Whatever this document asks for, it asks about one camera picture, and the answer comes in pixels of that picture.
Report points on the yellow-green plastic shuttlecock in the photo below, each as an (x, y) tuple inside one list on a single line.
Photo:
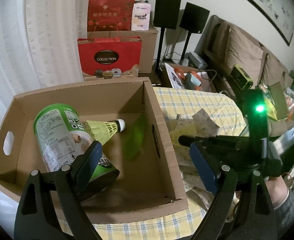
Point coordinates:
[(103, 131)]

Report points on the yellow plaid tablecloth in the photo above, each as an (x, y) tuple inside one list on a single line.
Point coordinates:
[(191, 221)]

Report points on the pink white tissue pack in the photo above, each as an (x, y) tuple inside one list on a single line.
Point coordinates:
[(141, 16)]

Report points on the right black speaker on stand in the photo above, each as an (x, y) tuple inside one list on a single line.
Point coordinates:
[(193, 21)]

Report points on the open cardboard box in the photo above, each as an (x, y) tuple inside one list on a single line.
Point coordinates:
[(148, 186)]

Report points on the brown sofa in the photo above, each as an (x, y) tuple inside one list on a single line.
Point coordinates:
[(225, 46)]

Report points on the grey electronic box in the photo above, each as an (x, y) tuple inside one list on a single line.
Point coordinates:
[(195, 60)]

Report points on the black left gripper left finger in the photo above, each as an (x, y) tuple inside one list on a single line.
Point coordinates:
[(83, 168)]

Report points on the red patterned gift bag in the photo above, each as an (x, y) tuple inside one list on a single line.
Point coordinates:
[(109, 15)]

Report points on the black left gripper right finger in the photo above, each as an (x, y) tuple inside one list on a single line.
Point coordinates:
[(206, 166)]

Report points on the black speaker on stand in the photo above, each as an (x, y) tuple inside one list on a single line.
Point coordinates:
[(166, 13), (193, 21)]

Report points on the grey sleeved right forearm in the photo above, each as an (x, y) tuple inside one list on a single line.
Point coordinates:
[(284, 213)]

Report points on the white patterned cloth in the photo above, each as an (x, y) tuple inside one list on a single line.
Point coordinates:
[(202, 125)]

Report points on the lime green black device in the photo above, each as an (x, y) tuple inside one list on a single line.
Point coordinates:
[(240, 77)]

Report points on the red collection gift box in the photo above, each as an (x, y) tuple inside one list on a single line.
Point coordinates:
[(116, 54)]

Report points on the yellow cloth on sofa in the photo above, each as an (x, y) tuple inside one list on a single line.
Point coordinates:
[(270, 108)]

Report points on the left black speaker on stand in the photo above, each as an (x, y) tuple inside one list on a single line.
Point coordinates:
[(166, 13)]

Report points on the green white snack canister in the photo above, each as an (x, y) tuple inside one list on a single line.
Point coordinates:
[(62, 137)]

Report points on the green handled window squeegee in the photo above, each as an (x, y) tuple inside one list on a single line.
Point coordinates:
[(135, 138)]

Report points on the white sheer curtain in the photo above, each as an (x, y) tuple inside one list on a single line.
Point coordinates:
[(38, 45)]

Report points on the person's right hand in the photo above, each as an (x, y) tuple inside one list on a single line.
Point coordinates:
[(278, 191)]

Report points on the large brown cardboard box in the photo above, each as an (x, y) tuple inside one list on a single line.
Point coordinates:
[(148, 38)]

